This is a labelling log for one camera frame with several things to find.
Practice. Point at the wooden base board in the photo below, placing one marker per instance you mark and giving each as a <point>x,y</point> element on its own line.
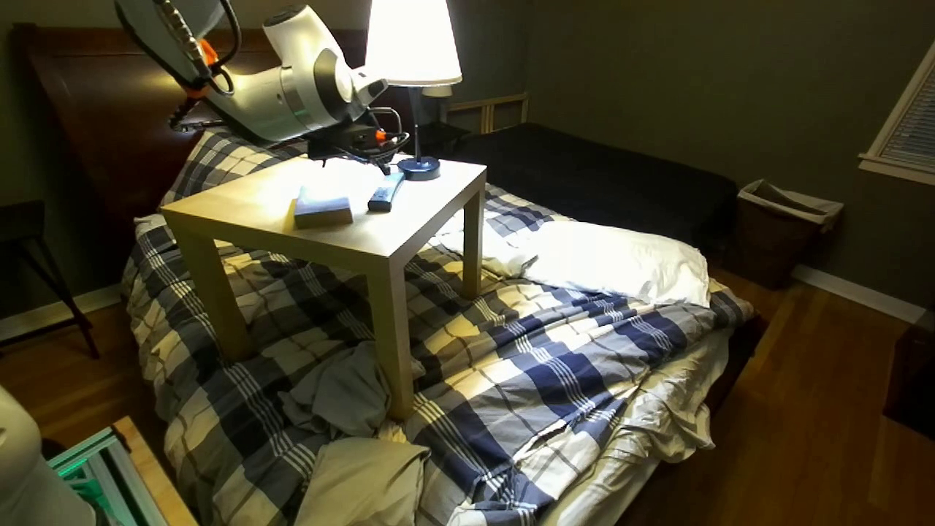
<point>161,477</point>

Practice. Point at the light wooden side table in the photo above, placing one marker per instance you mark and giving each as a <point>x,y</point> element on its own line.
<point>251,208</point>

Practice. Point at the blue book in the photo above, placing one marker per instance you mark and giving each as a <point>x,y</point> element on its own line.
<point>323,205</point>

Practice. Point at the white window frame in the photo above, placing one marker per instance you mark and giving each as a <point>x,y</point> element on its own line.
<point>910,126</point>

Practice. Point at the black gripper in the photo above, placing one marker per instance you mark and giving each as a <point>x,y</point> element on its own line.
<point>345,136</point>

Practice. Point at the gray crumpled cloth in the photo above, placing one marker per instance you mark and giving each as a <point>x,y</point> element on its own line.
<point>341,391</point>

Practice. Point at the light wooden shelf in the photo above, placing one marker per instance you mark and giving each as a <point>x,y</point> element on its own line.
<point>492,111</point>

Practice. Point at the white shade table lamp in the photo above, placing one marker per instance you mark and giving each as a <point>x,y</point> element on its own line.
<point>411,38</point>

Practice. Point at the black chair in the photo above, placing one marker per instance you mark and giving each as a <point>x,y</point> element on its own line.
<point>38,243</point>

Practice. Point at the wicker basket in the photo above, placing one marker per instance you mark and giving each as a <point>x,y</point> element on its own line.
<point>789,230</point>

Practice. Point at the dark slim remote control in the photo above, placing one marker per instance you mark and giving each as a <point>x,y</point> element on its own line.
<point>384,193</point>

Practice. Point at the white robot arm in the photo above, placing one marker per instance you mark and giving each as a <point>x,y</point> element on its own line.
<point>281,92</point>

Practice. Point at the beige pillow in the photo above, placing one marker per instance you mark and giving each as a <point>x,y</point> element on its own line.
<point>361,487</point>

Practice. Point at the plaid blue white bed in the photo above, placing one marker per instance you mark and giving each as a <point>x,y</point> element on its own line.
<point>545,382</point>

